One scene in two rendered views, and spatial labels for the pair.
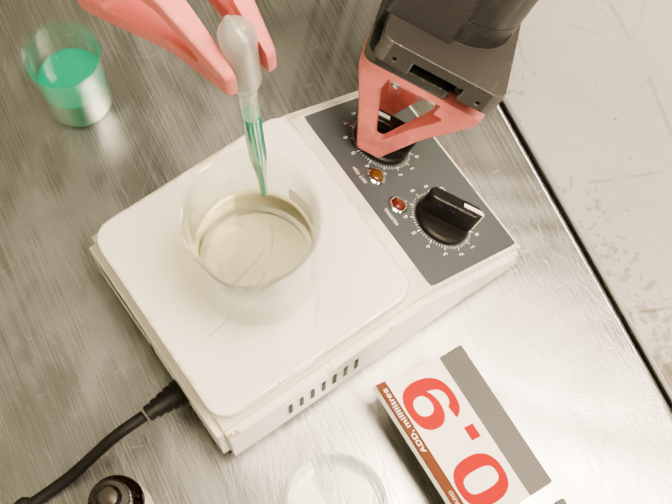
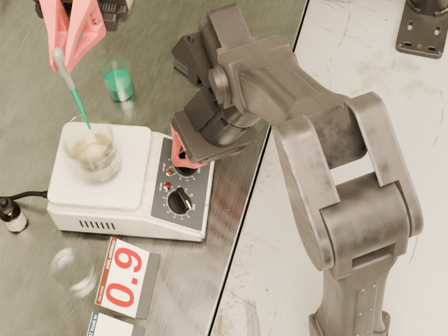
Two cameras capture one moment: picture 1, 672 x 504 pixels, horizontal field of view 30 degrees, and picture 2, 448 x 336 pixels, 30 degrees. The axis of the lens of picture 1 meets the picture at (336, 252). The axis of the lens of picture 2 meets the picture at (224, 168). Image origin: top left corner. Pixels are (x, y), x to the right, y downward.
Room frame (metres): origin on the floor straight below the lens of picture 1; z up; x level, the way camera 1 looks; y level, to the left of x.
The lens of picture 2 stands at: (-0.03, -0.47, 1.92)
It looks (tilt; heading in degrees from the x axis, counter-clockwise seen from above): 62 degrees down; 50
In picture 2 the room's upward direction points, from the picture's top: 6 degrees counter-clockwise
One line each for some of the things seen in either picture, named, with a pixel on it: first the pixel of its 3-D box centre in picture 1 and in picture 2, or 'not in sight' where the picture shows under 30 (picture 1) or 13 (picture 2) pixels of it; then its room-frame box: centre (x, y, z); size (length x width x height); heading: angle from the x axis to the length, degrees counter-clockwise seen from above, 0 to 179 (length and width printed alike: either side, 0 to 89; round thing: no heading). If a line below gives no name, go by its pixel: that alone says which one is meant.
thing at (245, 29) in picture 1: (247, 53); (63, 63); (0.18, 0.03, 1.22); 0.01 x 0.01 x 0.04; 38
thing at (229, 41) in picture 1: (234, 62); (59, 63); (0.18, 0.04, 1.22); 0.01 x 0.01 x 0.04; 38
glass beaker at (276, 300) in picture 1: (254, 251); (91, 154); (0.18, 0.04, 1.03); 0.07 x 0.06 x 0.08; 178
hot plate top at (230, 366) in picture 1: (252, 262); (101, 165); (0.19, 0.04, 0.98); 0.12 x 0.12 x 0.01; 38
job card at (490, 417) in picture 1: (463, 435); (128, 278); (0.12, -0.07, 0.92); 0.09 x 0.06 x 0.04; 35
